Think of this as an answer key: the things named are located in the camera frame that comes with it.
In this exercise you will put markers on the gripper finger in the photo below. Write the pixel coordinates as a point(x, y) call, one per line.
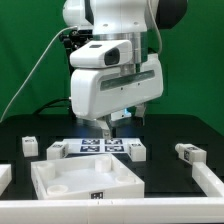
point(140, 110)
point(105, 125)

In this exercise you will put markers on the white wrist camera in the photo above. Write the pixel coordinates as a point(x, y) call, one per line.
point(102, 54)

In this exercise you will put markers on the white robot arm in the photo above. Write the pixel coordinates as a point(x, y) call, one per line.
point(124, 20)

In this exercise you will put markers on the white sheet with markers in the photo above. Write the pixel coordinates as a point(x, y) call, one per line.
point(97, 145)

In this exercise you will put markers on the white fence left rail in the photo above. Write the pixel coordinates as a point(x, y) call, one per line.
point(5, 177)

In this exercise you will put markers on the white square tabletop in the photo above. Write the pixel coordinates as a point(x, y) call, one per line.
point(100, 176)

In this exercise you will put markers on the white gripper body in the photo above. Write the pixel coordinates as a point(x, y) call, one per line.
point(99, 92)

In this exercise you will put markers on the white fence front rail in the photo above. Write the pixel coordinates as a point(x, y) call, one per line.
point(118, 211)

